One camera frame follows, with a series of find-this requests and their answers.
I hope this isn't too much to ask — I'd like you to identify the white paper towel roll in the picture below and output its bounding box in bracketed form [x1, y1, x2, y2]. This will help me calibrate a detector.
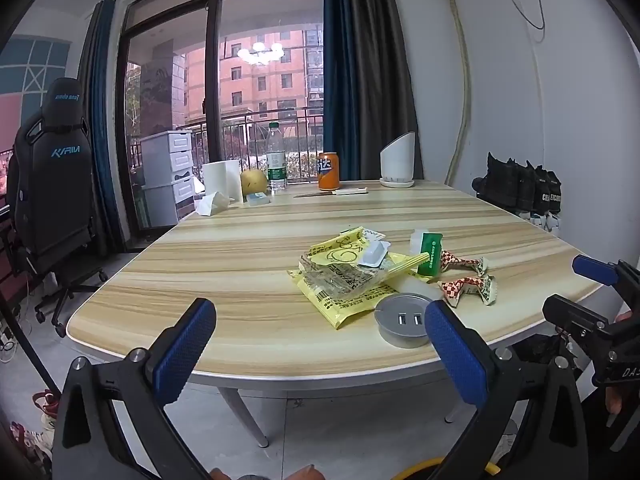
[201, 159, 244, 206]

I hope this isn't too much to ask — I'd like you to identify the blue curtain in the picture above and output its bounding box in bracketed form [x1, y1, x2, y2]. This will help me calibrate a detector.
[75, 0, 132, 253]
[322, 0, 362, 182]

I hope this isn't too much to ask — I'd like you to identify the crumpled white tissue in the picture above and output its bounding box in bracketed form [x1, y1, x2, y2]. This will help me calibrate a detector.
[194, 191, 231, 217]

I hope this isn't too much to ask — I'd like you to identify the red white sneaker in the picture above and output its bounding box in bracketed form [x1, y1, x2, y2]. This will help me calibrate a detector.
[10, 420, 53, 471]
[32, 390, 63, 418]

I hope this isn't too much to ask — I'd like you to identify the clear printed wrapper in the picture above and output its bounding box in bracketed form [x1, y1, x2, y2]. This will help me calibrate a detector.
[299, 252, 391, 296]

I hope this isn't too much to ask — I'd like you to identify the grey round desk socket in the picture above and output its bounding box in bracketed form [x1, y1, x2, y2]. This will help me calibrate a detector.
[374, 293, 435, 348]

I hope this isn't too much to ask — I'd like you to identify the white slanted plant pot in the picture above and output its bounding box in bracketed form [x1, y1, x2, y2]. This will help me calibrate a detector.
[380, 131, 417, 184]

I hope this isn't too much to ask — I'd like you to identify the knife with white handle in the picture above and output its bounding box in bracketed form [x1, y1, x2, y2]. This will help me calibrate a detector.
[293, 187, 369, 199]

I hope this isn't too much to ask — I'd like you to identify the orange soda can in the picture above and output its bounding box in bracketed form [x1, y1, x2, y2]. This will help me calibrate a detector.
[318, 152, 341, 191]

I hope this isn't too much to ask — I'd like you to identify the beige wall pipe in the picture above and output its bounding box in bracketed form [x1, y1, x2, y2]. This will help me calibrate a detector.
[446, 0, 473, 186]

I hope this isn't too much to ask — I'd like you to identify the bundle of wooden sticks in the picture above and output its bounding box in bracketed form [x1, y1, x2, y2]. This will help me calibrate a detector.
[387, 254, 430, 276]

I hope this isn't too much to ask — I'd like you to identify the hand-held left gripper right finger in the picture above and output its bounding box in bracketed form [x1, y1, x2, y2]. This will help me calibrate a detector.
[424, 300, 591, 480]

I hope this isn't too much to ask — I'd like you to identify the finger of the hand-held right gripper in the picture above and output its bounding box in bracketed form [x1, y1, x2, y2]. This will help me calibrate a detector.
[542, 295, 611, 346]
[572, 254, 640, 306]

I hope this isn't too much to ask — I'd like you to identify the green lidded white tub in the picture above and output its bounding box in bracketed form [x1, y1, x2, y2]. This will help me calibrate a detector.
[417, 232, 444, 277]

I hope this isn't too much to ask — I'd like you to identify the wood-top table with white legs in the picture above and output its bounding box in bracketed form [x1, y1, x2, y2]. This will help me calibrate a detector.
[66, 179, 608, 450]

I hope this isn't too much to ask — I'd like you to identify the row of shoes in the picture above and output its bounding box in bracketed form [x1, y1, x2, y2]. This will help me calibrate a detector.
[470, 152, 565, 233]

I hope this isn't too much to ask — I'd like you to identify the person's left hand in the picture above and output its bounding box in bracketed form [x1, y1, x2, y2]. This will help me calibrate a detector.
[210, 464, 322, 480]

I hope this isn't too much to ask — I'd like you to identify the yellow plastic bag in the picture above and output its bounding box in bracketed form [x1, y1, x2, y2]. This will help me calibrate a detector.
[287, 226, 431, 331]

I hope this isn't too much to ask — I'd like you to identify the red chequered paper wrapper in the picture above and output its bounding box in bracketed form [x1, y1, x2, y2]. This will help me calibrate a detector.
[439, 274, 497, 307]
[440, 251, 488, 277]

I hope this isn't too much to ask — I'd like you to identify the black framed glass door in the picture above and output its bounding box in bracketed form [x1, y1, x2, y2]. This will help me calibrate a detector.
[115, 0, 326, 248]

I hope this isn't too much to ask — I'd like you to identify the thick black cable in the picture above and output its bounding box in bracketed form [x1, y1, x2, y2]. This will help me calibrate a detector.
[0, 290, 63, 396]

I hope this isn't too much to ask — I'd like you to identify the white drawer cabinet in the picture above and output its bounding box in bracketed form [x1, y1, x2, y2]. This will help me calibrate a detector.
[139, 130, 197, 228]

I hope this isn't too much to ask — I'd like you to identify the person's right hand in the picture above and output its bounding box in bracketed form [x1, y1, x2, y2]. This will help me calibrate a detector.
[605, 310, 635, 415]

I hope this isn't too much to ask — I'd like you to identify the small white plastic tub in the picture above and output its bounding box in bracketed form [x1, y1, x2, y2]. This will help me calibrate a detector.
[357, 240, 391, 267]

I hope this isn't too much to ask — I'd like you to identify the grey curtain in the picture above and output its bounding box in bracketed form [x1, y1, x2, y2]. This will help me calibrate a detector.
[345, 0, 423, 182]

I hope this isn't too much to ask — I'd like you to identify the clear water bottle green label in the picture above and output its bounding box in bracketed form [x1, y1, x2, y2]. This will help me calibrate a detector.
[265, 121, 288, 193]

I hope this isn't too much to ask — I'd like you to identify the yellow pear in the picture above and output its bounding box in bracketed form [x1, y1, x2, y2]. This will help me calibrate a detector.
[240, 169, 271, 200]

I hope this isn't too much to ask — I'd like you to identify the black gaming chair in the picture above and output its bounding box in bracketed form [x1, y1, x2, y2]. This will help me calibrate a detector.
[5, 78, 108, 338]

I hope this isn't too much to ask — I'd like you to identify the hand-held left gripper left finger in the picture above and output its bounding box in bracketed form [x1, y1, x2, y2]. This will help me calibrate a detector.
[52, 297, 218, 480]

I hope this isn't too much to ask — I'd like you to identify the black balcony railing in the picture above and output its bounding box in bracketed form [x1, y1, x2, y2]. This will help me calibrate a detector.
[175, 110, 326, 181]

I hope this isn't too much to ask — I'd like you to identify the red brick building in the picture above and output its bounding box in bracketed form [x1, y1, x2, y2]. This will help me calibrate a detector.
[172, 27, 325, 136]

